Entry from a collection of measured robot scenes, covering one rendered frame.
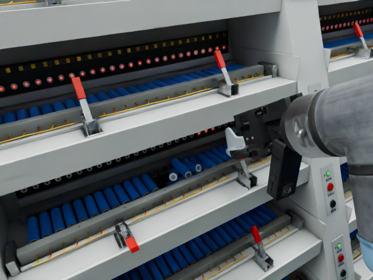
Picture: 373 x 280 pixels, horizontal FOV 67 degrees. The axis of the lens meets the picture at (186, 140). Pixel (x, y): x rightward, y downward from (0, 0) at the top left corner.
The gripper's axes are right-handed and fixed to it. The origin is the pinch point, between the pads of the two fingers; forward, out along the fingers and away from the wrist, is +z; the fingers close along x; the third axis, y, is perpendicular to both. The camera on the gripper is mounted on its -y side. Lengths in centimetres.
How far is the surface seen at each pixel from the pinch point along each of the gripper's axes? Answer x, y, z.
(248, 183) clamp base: 1.0, -6.6, -2.7
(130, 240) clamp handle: 26.7, -5.9, -6.8
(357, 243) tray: -36, -40, 10
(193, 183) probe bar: 10.2, -3.3, 2.3
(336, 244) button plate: -19.6, -30.0, 0.8
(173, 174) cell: 13.5, -0.2, 3.0
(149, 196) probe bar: 19.8, -2.3, 2.4
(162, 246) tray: 21.3, -10.6, -1.8
